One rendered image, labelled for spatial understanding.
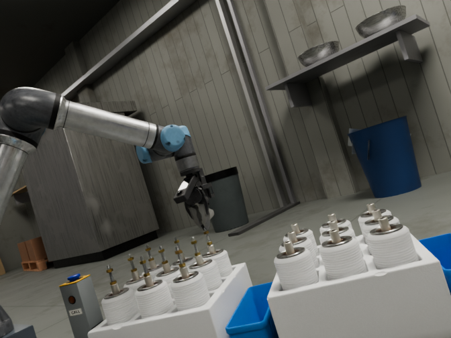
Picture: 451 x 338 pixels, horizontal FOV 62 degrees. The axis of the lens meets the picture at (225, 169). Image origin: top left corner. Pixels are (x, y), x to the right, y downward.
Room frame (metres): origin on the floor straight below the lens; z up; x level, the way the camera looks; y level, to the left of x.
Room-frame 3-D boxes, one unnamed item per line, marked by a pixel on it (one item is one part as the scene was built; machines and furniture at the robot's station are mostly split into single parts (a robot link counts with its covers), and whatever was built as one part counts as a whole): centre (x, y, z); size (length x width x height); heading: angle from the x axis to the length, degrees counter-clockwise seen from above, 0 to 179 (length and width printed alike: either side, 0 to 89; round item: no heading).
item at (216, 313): (1.20, 0.27, 0.09); 0.39 x 0.39 x 0.18; 73
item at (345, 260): (0.93, -0.21, 0.16); 0.10 x 0.10 x 0.18
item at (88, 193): (5.20, 1.86, 0.95); 1.50 x 1.14 x 1.91; 50
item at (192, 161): (1.29, 0.12, 0.57); 0.08 x 0.08 x 0.05
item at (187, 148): (1.29, 0.12, 0.65); 0.09 x 0.08 x 0.11; 121
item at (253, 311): (1.08, 0.03, 0.06); 0.30 x 0.11 x 0.12; 164
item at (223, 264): (1.28, 0.13, 0.16); 0.10 x 0.10 x 0.18
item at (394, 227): (0.90, -0.32, 0.25); 0.08 x 0.08 x 0.01
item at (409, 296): (1.04, -0.24, 0.09); 0.39 x 0.39 x 0.18; 75
